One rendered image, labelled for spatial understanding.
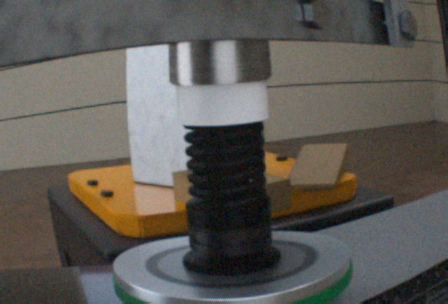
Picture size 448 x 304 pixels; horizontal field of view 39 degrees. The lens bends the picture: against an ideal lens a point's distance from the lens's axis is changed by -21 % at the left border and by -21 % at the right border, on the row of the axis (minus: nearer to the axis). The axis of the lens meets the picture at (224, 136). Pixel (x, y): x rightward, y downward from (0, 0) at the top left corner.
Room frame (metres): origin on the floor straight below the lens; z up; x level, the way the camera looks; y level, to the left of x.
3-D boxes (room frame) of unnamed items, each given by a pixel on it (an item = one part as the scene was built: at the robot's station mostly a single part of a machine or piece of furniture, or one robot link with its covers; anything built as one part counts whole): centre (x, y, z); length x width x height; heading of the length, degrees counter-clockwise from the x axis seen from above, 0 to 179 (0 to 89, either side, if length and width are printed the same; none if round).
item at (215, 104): (0.61, 0.00, 1.01); 0.07 x 0.07 x 0.04
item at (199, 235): (0.61, 0.00, 0.91); 0.07 x 0.07 x 0.01
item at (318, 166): (1.41, -0.17, 0.80); 0.20 x 0.10 x 0.05; 163
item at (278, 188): (1.25, 0.00, 0.81); 0.20 x 0.10 x 0.05; 32
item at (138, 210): (1.50, 0.05, 0.76); 0.49 x 0.49 x 0.05; 24
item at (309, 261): (0.61, 0.00, 0.87); 0.21 x 0.21 x 0.01
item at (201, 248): (0.61, 0.00, 0.90); 0.07 x 0.07 x 0.01
